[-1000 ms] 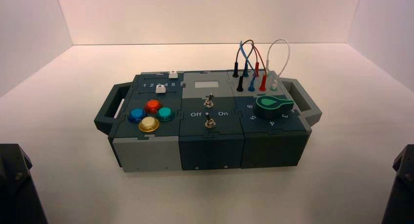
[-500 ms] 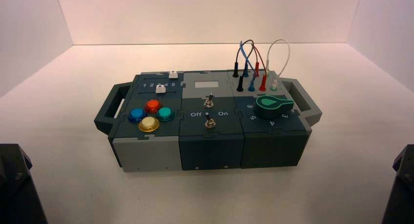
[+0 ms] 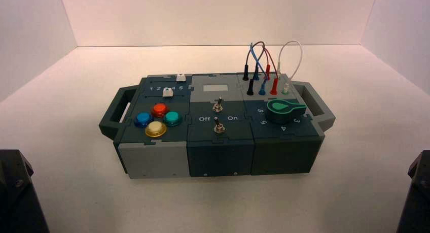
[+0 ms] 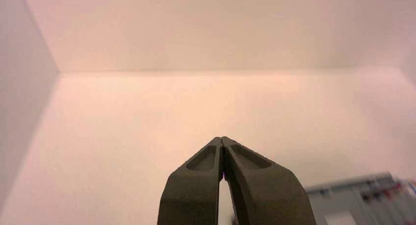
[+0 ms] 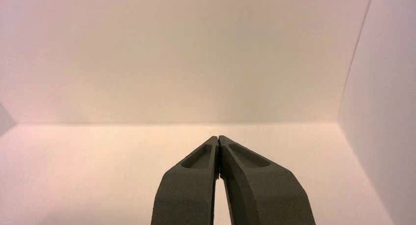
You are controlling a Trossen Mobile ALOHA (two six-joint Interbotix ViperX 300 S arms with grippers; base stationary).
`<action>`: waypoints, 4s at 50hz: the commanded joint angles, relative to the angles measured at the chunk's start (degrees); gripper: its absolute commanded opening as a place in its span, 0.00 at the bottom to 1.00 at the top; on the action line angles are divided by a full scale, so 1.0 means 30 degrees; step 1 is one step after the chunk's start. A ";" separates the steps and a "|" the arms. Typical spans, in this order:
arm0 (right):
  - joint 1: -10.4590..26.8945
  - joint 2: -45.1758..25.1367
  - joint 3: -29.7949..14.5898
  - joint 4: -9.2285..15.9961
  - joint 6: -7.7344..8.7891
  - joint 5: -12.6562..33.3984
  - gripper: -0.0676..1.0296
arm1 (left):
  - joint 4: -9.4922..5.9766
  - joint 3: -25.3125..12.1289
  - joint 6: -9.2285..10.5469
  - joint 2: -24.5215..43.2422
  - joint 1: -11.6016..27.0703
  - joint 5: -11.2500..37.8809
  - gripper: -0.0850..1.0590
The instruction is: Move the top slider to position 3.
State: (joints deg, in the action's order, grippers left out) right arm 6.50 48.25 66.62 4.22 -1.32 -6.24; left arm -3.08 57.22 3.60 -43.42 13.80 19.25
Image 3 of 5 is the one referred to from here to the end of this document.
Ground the white plug jumper cable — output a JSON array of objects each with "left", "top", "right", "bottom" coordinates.
[{"left": 278, "top": 40, "right": 303, "bottom": 95}]

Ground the blue plug jumper cable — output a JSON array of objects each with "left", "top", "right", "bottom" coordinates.
[{"left": 247, "top": 43, "right": 269, "bottom": 96}]

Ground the red round push button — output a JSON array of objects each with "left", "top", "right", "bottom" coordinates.
[{"left": 151, "top": 103, "right": 170, "bottom": 118}]

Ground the dark green grey task box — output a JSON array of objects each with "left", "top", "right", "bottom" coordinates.
[{"left": 98, "top": 73, "right": 336, "bottom": 179}]

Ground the black plug jumper cable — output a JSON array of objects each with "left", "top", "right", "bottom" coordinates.
[{"left": 242, "top": 41, "right": 270, "bottom": 96}]

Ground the metal toggle switch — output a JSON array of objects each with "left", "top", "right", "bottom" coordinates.
[
  {"left": 212, "top": 96, "right": 224, "bottom": 113},
  {"left": 213, "top": 116, "right": 225, "bottom": 134}
]

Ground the yellow round push button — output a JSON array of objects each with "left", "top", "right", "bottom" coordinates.
[{"left": 145, "top": 121, "right": 167, "bottom": 138}]

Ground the blue round push button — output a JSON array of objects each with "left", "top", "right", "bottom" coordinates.
[{"left": 133, "top": 112, "right": 154, "bottom": 128}]

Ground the red plug jumper cable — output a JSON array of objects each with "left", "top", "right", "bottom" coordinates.
[{"left": 262, "top": 46, "right": 280, "bottom": 95}]

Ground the teal round push button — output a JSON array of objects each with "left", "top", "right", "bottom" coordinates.
[{"left": 163, "top": 111, "right": 183, "bottom": 127}]

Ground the green rotary pointer knob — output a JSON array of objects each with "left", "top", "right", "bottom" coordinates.
[{"left": 266, "top": 99, "right": 307, "bottom": 124}]

